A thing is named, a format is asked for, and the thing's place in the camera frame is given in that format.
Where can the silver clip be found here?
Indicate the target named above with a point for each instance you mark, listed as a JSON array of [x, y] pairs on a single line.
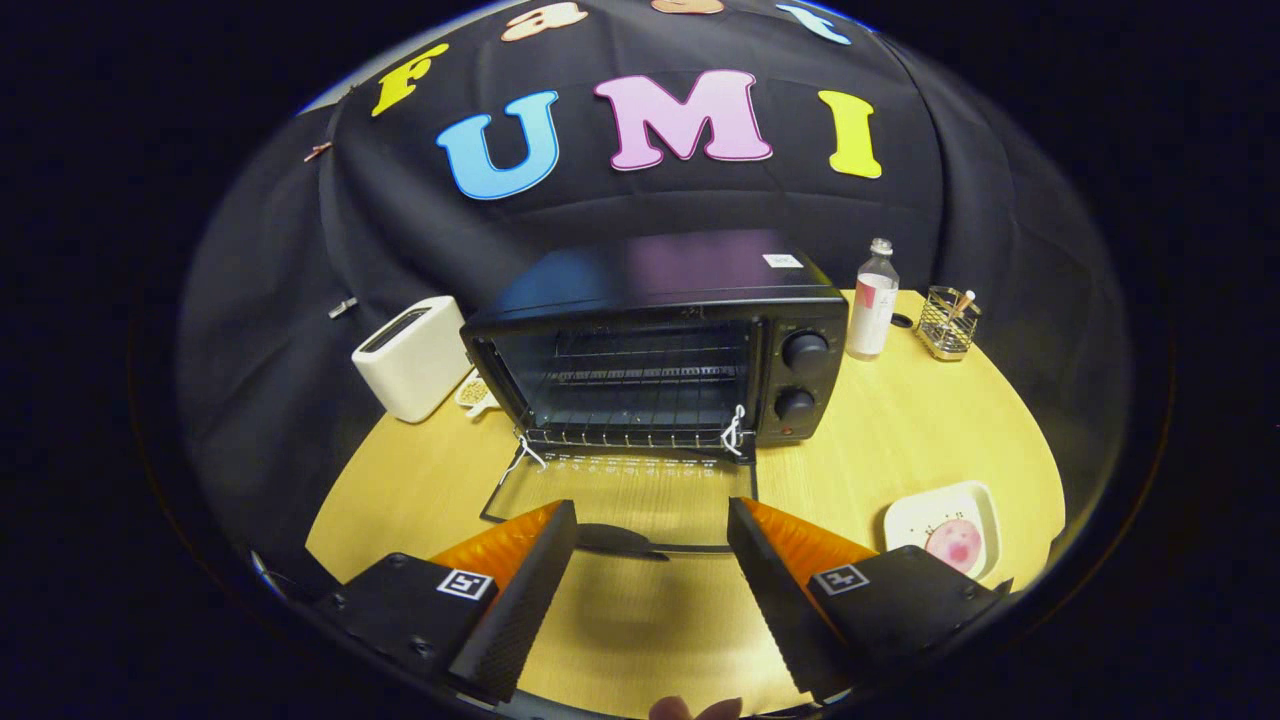
[[342, 307]]

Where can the pink clip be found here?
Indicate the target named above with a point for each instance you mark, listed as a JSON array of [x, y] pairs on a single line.
[[318, 150]]

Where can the pink round food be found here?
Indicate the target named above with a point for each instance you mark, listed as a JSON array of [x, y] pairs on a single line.
[[955, 545]]

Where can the wooden stick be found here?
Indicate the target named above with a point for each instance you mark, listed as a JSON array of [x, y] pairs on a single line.
[[962, 301]]

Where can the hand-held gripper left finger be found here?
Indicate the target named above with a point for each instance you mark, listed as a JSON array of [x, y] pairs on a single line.
[[520, 610]]

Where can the white rectangular plate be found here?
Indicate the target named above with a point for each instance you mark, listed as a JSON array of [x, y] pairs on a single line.
[[915, 520]]

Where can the white pop-up toaster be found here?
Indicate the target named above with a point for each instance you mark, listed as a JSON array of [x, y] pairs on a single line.
[[415, 360]]

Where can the black toaster oven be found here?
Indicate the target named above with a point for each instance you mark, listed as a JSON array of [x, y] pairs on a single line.
[[660, 275]]

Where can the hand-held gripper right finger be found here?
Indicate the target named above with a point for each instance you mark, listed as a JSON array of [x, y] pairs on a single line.
[[775, 600]]

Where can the clear bottle with white label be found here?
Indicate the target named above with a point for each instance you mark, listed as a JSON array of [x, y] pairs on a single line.
[[872, 310]]

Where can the small white dish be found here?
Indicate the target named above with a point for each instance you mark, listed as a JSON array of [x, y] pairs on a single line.
[[473, 392]]

